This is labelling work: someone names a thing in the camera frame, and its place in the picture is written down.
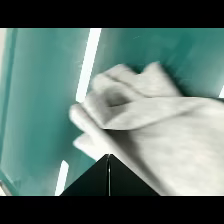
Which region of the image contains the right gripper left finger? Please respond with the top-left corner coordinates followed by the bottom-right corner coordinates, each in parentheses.
top-left (60, 153), bottom-right (110, 197)

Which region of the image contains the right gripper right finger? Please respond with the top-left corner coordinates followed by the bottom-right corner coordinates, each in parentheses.
top-left (108, 153), bottom-right (161, 197)

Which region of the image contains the grey garment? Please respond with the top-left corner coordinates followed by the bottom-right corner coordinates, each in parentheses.
top-left (68, 61), bottom-right (224, 197)

